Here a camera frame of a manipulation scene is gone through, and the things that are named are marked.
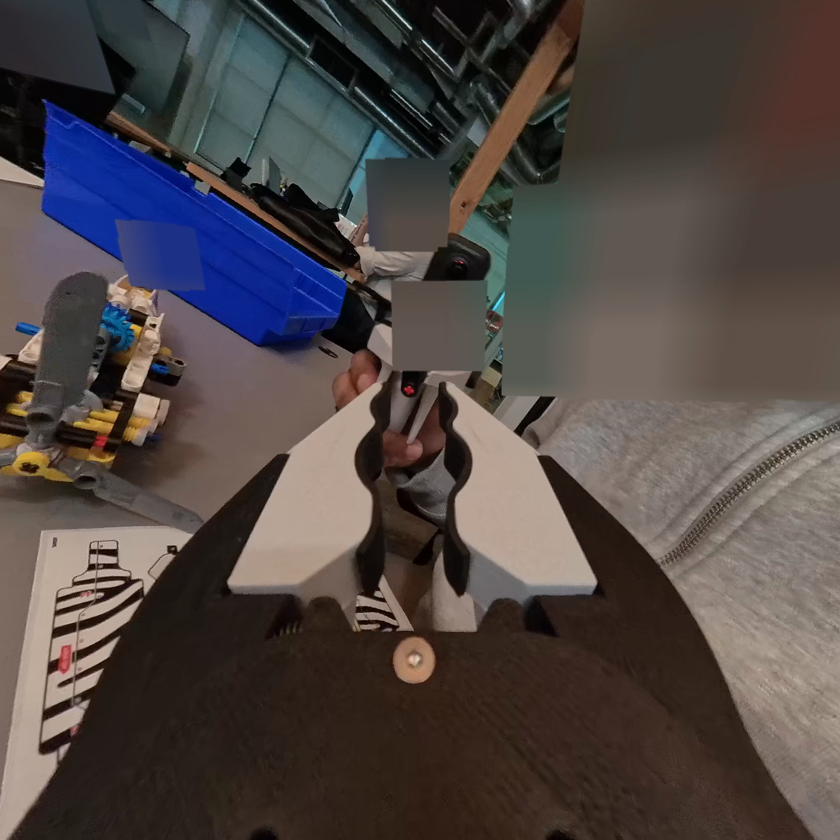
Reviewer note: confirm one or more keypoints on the wooden post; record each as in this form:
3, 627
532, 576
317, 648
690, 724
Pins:
518, 98

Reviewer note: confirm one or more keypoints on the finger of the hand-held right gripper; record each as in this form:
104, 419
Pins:
380, 344
425, 400

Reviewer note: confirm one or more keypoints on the lego airplane model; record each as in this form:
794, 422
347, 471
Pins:
72, 341

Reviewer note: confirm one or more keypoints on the black bag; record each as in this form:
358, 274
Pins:
308, 220

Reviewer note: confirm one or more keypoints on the black red lego connector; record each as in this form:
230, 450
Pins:
410, 387

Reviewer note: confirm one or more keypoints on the person's right hand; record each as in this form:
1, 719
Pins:
354, 380

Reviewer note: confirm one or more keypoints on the person's right forearm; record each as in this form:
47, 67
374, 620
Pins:
426, 489

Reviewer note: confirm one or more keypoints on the zebra striped sticker sheet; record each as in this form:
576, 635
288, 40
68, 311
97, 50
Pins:
79, 623

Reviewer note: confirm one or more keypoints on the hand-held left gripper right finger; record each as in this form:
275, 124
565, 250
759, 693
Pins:
525, 525

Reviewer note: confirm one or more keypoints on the wooden workbench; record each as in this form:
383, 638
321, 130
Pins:
289, 231

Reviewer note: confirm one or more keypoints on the blue plastic bin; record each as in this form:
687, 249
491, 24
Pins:
249, 289

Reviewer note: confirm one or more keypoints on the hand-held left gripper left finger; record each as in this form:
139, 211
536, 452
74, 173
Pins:
295, 525

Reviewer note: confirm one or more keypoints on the person's grey zip hoodie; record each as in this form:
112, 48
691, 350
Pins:
754, 590

